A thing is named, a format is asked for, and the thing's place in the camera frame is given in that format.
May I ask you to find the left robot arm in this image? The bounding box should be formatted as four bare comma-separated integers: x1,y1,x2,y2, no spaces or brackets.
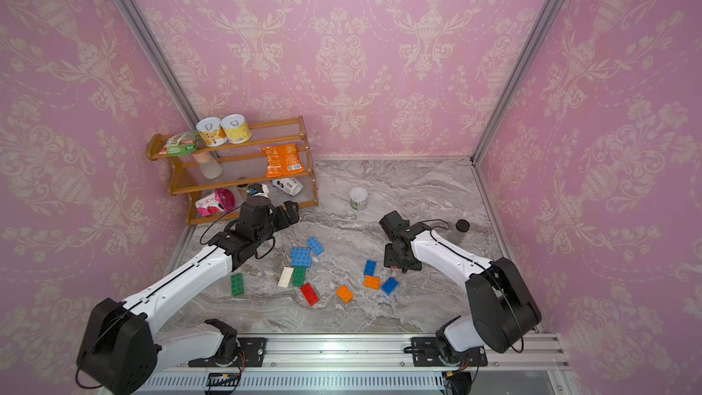
76,195,300,394

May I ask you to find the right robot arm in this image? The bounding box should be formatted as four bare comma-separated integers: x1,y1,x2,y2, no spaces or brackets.
380,211,542,367

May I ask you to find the blue lego brick front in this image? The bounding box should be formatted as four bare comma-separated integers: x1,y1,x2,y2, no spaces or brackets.
380,277,399,296

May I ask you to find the orange lego brick right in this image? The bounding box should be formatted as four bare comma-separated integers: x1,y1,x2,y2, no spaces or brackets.
363,275,381,290

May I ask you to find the orange lego brick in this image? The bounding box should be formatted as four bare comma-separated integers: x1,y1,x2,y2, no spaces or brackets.
336,285,354,304
363,275,381,290

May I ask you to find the light blue small lego brick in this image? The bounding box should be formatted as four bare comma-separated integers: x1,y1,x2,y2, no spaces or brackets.
307,237,325,256

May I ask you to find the light blue large lego brick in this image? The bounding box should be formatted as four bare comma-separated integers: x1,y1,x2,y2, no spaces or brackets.
290,248,312,268

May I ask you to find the orange lego brick front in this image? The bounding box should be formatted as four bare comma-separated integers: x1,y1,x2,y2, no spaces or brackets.
336,285,354,304

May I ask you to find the white lego brick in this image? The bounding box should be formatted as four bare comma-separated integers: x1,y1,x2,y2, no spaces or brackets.
277,267,294,288

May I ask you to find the green lego brick middle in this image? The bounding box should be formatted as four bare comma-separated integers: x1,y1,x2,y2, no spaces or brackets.
292,266,307,288

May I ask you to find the green lego brick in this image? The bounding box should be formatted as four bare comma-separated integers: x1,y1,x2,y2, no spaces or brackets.
230,274,245,297
292,266,307,288

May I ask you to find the green lego brick left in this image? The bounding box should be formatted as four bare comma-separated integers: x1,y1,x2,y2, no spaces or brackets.
230,274,245,297

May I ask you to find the red lego brick front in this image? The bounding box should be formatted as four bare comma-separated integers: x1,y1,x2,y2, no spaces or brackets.
300,283,320,306

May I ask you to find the white blueberry yogurt bottle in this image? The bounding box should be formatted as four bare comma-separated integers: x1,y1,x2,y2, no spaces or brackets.
271,177,303,197

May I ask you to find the brown spice jar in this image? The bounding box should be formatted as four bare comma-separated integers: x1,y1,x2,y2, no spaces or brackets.
237,185,255,203

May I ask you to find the pink strawberry drink cup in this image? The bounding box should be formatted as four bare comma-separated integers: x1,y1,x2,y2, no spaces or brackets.
195,188,237,217

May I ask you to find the orange chips bag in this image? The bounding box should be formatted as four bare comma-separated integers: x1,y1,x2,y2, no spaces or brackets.
261,144,305,179

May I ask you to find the wooden three-tier shelf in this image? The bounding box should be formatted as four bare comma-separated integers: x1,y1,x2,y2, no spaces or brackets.
146,116,319,226

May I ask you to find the small green white-lid cup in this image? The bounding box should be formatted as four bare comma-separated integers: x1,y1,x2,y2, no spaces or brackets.
349,187,369,210

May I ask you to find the translucent plastic cup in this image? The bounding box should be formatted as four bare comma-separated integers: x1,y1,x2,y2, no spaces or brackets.
192,152,223,180

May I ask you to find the yellow-label white can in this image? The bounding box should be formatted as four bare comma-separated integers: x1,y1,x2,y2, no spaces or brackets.
220,113,252,144

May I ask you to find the orange-label white can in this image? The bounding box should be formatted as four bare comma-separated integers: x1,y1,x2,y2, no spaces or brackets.
196,117,228,147

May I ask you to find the green snack packet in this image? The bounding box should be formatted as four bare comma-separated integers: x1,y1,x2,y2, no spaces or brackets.
158,131,200,157

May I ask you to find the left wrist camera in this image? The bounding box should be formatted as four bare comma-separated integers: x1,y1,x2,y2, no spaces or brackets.
246,183,270,199

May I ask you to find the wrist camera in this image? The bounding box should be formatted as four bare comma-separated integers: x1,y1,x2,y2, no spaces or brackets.
246,183,270,199
449,219,471,246

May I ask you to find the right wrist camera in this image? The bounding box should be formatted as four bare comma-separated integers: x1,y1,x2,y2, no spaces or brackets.
449,219,471,246

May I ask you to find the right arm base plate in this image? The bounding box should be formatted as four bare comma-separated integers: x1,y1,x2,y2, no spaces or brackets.
403,336,488,369

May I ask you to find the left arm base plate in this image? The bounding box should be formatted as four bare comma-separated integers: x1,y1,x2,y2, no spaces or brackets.
188,336,267,369

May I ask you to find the aluminium mounting rail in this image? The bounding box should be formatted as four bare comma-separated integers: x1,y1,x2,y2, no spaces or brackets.
138,334,578,394

